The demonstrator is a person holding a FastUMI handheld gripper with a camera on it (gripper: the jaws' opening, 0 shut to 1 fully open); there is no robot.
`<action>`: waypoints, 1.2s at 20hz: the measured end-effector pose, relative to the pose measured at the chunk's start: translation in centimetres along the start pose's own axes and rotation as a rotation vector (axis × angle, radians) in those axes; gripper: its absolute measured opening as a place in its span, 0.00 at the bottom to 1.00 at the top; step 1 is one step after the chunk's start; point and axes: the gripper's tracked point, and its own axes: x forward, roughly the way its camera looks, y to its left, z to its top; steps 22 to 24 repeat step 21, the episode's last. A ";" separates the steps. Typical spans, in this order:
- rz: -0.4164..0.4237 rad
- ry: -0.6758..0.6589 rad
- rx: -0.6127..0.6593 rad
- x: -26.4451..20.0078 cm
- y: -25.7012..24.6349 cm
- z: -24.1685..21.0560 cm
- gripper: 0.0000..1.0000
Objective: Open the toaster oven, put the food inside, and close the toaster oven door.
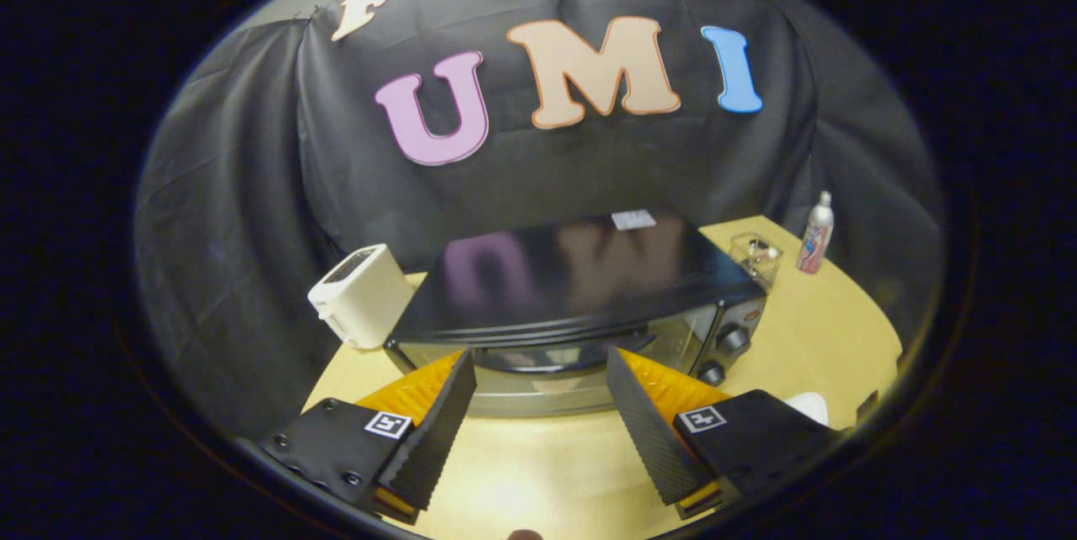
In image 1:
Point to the clear plastic container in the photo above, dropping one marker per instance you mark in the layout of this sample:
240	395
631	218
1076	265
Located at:
756	261

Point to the white spray bottle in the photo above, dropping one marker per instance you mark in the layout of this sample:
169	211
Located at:
814	237

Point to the white square plate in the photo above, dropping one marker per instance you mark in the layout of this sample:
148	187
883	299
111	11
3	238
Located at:
809	407

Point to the white bread toaster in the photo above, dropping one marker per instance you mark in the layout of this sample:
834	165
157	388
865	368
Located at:
362	296

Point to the black table clamp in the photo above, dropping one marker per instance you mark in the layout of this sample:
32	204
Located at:
867	407

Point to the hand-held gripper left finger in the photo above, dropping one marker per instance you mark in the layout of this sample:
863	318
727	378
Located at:
433	435

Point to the black toaster oven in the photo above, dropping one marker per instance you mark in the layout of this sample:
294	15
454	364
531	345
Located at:
572	279

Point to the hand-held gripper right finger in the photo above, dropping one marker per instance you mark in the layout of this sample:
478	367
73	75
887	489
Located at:
648	431

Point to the black backdrop cloth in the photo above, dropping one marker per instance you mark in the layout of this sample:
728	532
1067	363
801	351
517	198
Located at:
589	170

